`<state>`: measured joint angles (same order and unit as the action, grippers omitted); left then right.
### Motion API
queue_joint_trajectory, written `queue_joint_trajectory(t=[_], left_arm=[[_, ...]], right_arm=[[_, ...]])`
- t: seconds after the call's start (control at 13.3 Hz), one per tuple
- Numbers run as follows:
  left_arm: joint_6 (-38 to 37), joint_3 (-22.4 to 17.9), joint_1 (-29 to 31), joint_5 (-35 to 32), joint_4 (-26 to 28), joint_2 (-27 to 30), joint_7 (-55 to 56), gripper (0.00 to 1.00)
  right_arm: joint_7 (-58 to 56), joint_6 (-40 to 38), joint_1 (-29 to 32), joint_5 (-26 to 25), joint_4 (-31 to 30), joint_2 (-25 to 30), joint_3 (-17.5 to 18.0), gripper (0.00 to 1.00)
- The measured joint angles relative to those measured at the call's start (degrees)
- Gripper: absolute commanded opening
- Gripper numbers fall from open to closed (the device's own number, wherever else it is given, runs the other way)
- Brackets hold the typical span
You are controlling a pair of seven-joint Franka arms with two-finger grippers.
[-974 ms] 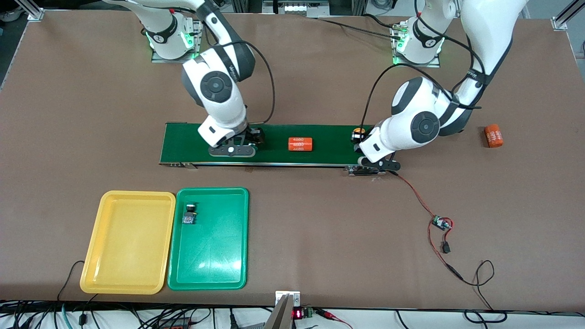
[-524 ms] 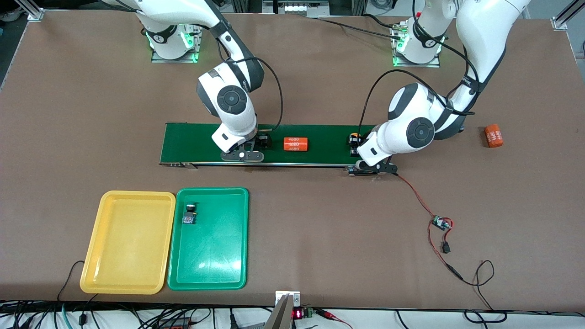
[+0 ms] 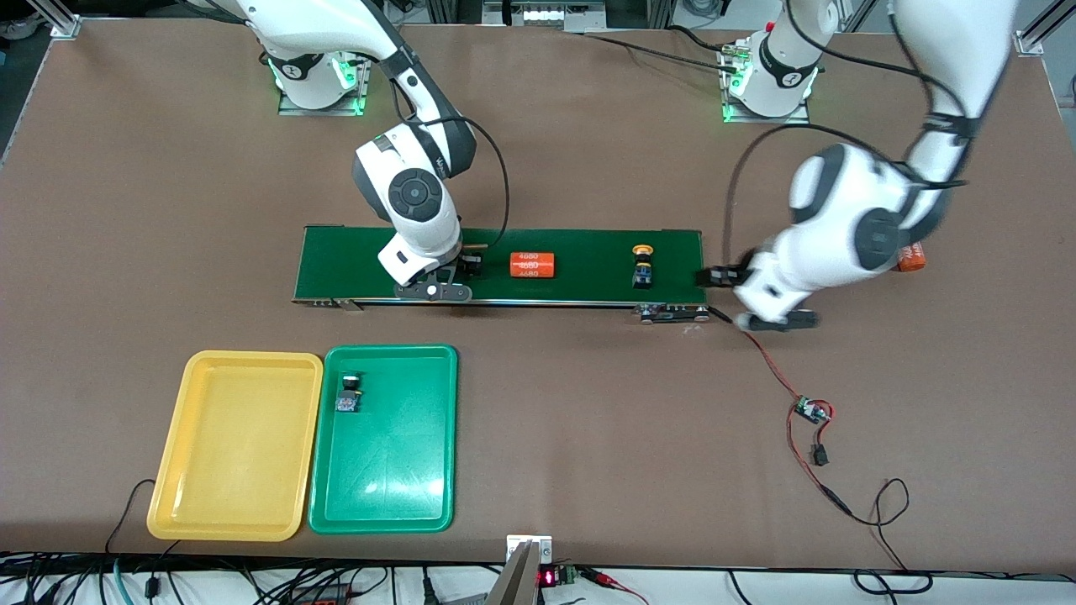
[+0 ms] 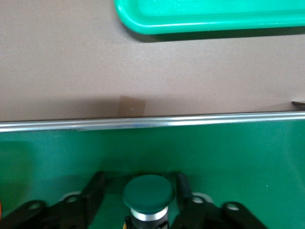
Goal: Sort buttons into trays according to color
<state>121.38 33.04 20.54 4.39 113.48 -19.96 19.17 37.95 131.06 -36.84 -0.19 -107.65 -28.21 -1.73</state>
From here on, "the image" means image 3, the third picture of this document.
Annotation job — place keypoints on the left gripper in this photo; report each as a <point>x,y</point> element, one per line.
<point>728,275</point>

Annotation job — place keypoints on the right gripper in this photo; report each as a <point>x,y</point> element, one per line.
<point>467,264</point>

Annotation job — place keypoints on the orange cylinder white print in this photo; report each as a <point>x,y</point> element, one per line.
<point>915,259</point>
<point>533,265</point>

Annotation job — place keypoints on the yellow mushroom push button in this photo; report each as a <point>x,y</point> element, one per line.
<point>644,270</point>

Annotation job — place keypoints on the green mushroom push button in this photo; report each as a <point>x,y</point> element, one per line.
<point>347,402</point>

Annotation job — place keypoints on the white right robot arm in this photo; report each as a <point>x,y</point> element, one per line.
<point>416,195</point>

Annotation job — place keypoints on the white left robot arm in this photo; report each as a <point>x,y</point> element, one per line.
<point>874,227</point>

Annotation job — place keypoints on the green conveyor belt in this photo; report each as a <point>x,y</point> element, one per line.
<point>580,290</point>

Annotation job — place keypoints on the small black controller circuit board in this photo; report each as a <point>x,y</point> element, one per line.
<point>812,410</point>

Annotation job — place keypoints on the green plastic tray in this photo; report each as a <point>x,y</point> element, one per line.
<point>395,454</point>

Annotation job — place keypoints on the metal box with lights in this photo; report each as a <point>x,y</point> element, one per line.
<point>542,13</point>

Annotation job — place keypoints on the yellow plastic tray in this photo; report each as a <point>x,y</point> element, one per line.
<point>235,445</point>

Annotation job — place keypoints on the red LED display module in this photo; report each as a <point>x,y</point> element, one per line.
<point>548,577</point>

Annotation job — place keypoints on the grey metal stand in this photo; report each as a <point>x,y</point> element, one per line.
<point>514,584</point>

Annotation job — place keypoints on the red clip lead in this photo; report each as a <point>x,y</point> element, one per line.
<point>614,580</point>

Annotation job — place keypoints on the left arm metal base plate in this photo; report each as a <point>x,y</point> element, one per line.
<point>769,118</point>

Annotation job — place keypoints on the black inline rocker switch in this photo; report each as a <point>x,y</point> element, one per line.
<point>820,456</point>

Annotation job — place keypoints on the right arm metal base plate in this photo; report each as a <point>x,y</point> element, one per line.
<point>324,109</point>

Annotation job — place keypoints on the small metal bracket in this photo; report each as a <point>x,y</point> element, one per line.
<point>542,546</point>

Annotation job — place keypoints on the aluminium frame profile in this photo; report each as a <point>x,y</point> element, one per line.
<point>1038,35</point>
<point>63,23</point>

